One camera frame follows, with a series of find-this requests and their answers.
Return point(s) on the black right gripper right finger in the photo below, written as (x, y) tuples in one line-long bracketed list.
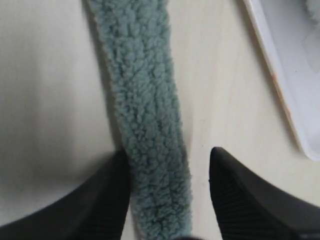
[(247, 207)]

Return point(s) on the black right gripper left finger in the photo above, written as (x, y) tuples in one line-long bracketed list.
[(96, 210)]

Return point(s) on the green fleece scarf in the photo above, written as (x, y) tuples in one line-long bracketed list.
[(135, 38)]

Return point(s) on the white rectangular plastic tray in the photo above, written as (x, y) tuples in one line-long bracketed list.
[(290, 42)]

